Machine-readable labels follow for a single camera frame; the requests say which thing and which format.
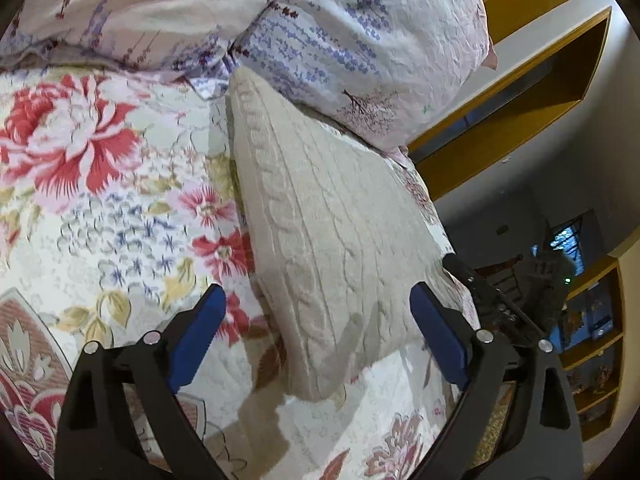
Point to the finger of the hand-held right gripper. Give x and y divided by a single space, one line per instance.
487 295

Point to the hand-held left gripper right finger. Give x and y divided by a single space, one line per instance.
439 335

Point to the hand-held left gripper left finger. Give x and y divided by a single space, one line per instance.
199 332

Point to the window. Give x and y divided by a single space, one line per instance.
569 245

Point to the wooden shelf unit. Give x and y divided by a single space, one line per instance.
597 350

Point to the floral bedspread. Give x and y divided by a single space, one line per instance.
100 200

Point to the white blue floral pillow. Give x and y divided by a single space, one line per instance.
370 35

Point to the pink floral pillow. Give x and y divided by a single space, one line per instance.
130 5

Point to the yellow wooden wall frame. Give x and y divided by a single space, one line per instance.
520 80

